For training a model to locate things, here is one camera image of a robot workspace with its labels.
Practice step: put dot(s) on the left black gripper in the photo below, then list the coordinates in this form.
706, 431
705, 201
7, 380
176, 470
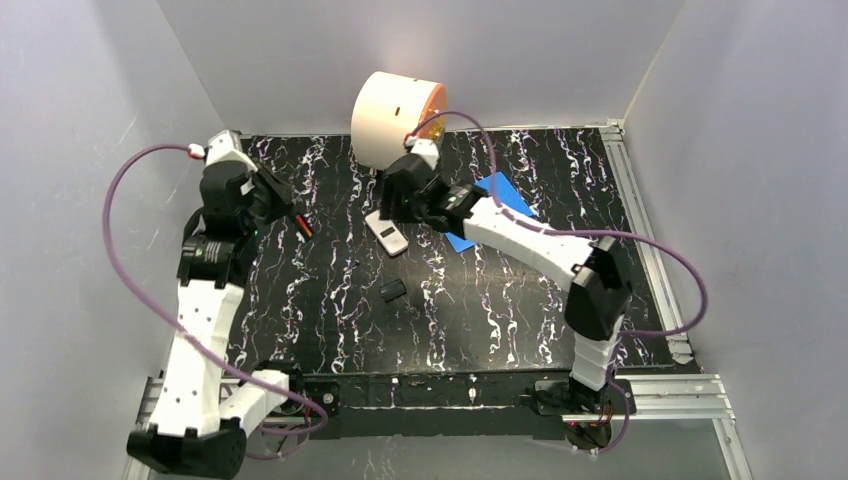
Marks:
269, 198

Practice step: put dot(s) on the white remote control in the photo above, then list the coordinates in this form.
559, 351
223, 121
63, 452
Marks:
387, 234

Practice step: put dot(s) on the black battery cover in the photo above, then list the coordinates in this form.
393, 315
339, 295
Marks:
392, 290

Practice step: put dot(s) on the black remote control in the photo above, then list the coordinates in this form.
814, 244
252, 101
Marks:
295, 213

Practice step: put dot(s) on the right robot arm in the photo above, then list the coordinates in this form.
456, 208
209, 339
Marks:
594, 273

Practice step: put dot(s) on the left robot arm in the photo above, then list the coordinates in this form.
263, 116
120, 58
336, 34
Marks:
192, 431

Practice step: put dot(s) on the white cylinder orange face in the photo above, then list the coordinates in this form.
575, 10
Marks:
388, 107

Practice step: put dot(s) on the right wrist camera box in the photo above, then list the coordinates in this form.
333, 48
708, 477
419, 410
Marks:
425, 148

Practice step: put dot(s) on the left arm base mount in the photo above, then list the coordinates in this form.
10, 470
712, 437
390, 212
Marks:
324, 392

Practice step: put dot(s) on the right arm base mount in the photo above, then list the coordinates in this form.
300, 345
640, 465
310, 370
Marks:
569, 397

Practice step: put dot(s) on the aluminium frame rail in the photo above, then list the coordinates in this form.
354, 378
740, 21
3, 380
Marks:
679, 396

